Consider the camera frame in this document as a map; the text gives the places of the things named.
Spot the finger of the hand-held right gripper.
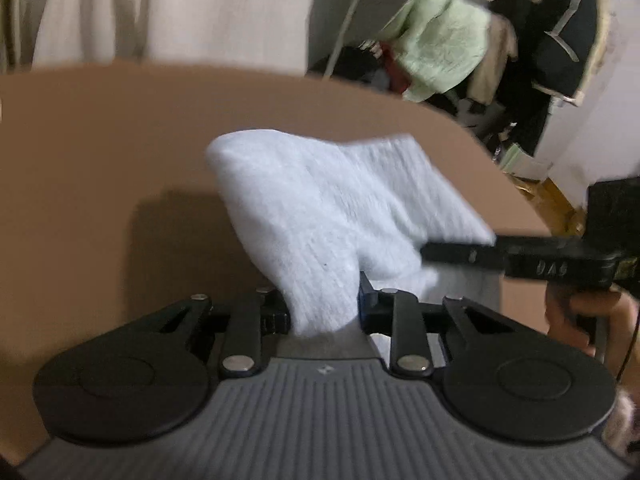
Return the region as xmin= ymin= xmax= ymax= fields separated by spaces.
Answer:
xmin=421 ymin=235 xmax=508 ymax=268

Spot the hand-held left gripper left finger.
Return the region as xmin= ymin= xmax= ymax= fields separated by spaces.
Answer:
xmin=120 ymin=287 xmax=292 ymax=378

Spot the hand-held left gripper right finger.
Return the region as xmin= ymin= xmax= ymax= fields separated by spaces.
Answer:
xmin=358 ymin=271 xmax=531 ymax=378

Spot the light grey shirt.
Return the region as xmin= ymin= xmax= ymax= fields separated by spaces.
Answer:
xmin=206 ymin=130 xmax=503 ymax=361

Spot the dark clothes pile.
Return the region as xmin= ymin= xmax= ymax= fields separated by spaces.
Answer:
xmin=310 ymin=39 xmax=501 ymax=132

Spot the person's right hand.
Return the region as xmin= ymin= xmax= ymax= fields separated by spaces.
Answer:
xmin=544 ymin=282 xmax=640 ymax=363

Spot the black hanging jacket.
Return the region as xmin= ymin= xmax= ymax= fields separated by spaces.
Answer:
xmin=500 ymin=0 xmax=602 ymax=162

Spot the beige hanging garment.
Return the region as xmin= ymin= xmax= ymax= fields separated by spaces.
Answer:
xmin=460 ymin=0 xmax=522 ymax=107

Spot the light green hanging garment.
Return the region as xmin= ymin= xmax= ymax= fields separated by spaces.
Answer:
xmin=395 ymin=0 xmax=492 ymax=104

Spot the white pole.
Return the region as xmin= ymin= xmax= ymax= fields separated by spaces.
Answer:
xmin=322 ymin=0 xmax=369 ymax=79

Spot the white draped blanket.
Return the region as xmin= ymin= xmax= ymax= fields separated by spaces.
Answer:
xmin=0 ymin=0 xmax=322 ymax=69

